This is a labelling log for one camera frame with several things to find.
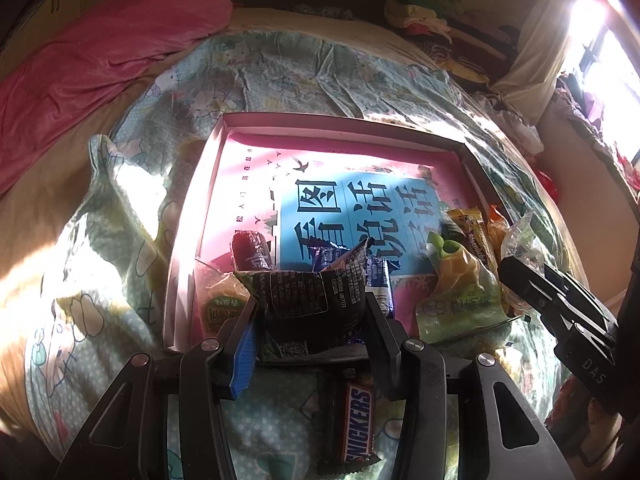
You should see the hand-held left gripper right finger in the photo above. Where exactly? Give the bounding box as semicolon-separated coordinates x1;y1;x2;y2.
365;296;576;480

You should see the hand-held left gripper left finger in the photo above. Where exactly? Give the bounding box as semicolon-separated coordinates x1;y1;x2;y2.
60;300;258;480

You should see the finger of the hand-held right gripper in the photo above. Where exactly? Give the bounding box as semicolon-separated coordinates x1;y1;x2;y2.
500;255;618;346
505;282;576;341

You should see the green label pastry packet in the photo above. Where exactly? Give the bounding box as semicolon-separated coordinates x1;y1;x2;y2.
192;257;258;343

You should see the clear candy packet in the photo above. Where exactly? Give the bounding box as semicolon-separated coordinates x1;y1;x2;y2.
500;210;546;321

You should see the orange bread packet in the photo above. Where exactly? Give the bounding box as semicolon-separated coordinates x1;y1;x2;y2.
485;205;516;261

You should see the black snack packet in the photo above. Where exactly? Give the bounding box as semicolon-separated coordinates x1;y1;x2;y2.
235;237;373;361

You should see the shallow cardboard box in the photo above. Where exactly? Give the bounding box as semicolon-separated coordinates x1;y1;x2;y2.
160;112;516;353

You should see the dark blue snack packet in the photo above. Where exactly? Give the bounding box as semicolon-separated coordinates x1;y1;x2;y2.
300;240;396;321

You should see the brown chocolate bar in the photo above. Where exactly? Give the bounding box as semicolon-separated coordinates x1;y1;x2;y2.
315;367;396;478

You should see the green yellow snack packet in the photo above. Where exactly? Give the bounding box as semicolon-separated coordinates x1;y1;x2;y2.
415;232;511;346

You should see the yellow snack bar packet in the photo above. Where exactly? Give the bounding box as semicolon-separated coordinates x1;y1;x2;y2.
442;207;501;276

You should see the small dark red snack packet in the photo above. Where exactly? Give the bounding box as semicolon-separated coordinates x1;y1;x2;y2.
230;229;275;273

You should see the red bag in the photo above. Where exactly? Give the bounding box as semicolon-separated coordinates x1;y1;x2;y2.
532;170;561;201

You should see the white pink floral bag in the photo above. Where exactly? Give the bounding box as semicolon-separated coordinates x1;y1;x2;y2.
475;92;546;156

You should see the pink book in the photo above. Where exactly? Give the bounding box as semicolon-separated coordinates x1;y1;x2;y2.
197;130;468;351

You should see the clothes heap by window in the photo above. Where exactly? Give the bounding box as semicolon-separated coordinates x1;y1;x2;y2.
555;72;640;181

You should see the cartoon cat printed blanket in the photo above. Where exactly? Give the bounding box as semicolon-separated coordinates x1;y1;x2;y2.
30;30;576;480

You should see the beige curtain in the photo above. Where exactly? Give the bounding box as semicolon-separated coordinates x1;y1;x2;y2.
492;0;581;111

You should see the beige bed sheet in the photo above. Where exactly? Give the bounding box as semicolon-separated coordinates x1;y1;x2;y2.
0;7;591;441

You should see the pile of folded clothes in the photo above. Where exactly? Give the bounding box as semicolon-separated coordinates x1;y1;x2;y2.
382;0;521;93

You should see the pink blanket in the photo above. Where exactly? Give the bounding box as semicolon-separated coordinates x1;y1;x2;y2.
0;0;233;196

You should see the dark patterned pillow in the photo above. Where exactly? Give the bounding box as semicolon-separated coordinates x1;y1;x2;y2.
292;4;358;21

